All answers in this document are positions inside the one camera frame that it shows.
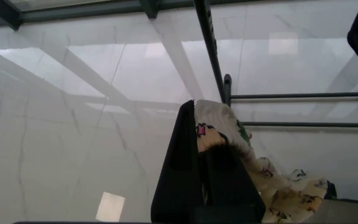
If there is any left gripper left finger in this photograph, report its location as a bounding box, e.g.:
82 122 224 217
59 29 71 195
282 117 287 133
150 100 204 222

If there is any black clothes rack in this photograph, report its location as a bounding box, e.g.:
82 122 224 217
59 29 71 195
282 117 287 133
193 0 358 129

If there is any cream printed garment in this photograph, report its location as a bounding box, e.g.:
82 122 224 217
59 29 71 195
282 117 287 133
194 99 329 224

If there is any window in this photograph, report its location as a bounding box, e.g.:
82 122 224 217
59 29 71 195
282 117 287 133
0 0 260 31

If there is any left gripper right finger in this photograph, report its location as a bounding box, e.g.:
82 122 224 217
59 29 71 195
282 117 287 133
197 143 266 222

